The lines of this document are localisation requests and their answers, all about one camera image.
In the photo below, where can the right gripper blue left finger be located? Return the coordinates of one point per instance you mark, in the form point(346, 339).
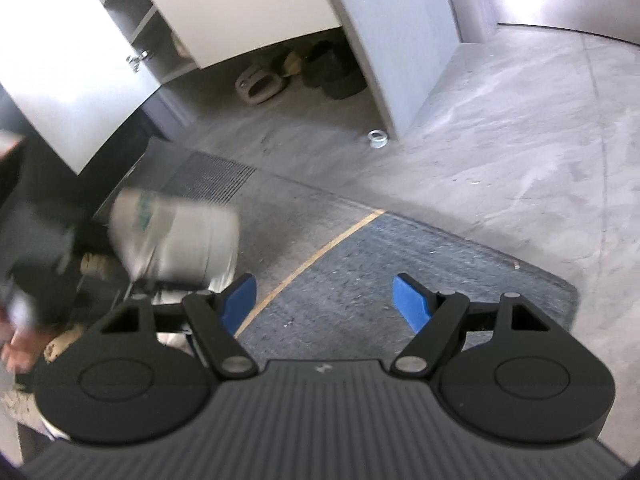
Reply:
point(214, 318)

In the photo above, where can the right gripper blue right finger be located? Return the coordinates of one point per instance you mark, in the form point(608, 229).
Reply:
point(437, 319)

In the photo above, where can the cream nike sneaker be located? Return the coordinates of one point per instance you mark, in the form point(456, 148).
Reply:
point(188, 244)

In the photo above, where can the dark shoes under cabinet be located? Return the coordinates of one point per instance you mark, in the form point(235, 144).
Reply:
point(328, 65)

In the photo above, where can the person left hand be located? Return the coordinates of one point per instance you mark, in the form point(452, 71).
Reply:
point(22, 347)

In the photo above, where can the grey striped door mat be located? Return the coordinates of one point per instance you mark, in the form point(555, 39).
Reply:
point(284, 226)

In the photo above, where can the white cabinet door left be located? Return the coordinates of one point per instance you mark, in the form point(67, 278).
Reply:
point(71, 72)

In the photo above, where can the white cabinet door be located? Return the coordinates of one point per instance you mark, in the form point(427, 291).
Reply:
point(71, 72)
point(214, 30)

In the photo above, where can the beige slide sandal under cabinet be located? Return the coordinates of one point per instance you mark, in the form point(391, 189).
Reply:
point(258, 84)

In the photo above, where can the shoe cabinet shelves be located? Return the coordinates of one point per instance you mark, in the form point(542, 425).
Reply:
point(155, 43)

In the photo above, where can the white cabinet door right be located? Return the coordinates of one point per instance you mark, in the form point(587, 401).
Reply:
point(214, 30)

